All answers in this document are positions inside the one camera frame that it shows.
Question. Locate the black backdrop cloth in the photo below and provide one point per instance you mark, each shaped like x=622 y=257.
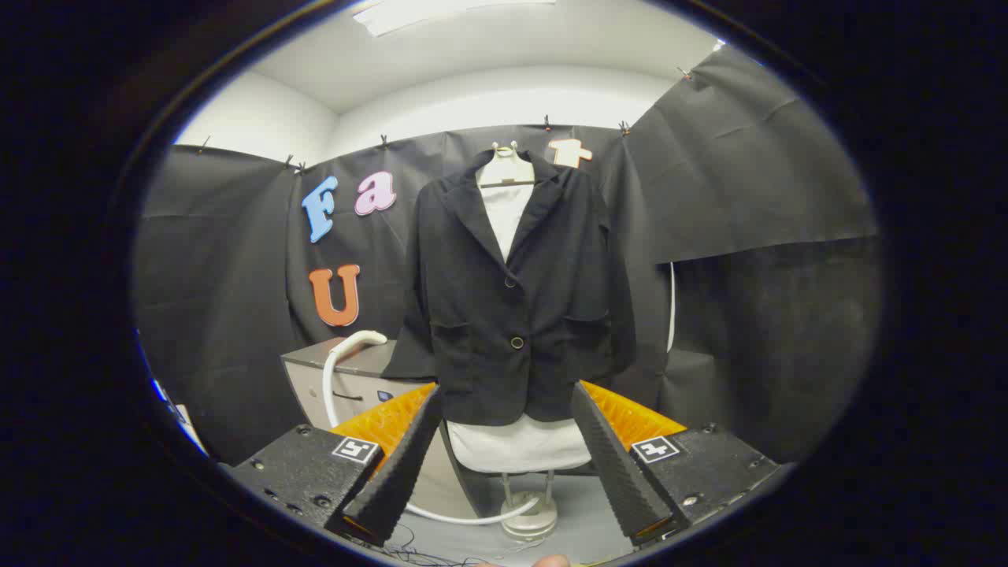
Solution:
x=748 y=197

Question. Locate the black suit jacket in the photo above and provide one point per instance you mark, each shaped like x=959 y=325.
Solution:
x=504 y=299

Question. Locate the metal mannequin stand base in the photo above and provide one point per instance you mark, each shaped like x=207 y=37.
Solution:
x=529 y=524

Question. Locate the white cloth mannequin torso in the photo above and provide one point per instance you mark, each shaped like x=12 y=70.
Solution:
x=516 y=445

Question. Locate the white and blue object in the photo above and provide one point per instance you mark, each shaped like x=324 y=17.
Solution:
x=189 y=425

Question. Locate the grey metal cabinet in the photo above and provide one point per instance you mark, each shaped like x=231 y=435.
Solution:
x=307 y=394

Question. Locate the white plastic hanger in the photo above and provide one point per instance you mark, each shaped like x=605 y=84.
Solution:
x=504 y=169

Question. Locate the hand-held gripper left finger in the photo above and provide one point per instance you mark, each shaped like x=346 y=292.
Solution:
x=402 y=472

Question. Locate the long ceiling light panel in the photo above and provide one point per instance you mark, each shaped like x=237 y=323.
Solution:
x=409 y=16

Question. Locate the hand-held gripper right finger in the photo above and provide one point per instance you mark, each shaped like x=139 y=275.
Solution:
x=618 y=472

